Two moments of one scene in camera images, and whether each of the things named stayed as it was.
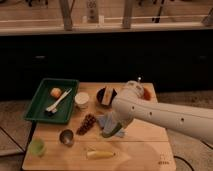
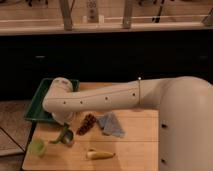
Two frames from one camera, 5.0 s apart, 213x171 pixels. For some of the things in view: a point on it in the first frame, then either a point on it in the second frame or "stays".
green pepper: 107,134 -> 64,135
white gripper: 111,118 -> 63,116
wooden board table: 80,145 stays
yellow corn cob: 99,154 stays
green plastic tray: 53,101 stays
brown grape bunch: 89,121 stays
